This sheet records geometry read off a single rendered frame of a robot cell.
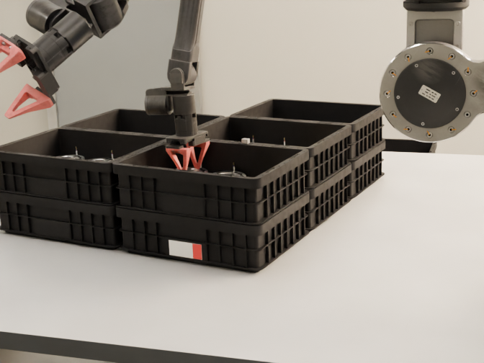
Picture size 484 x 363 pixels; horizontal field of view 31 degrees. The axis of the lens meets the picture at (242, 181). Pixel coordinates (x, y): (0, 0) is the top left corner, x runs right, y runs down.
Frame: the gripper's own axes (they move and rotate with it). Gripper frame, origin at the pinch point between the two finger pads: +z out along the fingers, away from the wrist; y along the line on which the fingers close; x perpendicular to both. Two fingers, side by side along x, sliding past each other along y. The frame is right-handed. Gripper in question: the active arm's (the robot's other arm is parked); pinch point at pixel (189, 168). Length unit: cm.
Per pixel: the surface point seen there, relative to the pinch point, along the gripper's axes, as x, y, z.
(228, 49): -163, -266, 2
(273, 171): 32.0, 11.2, -4.4
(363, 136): 25, -52, 1
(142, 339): 28, 57, 18
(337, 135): 28.5, -28.4, -4.1
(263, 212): 30.7, 14.8, 4.3
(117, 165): -4.6, 22.4, -6.1
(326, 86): -106, -282, 27
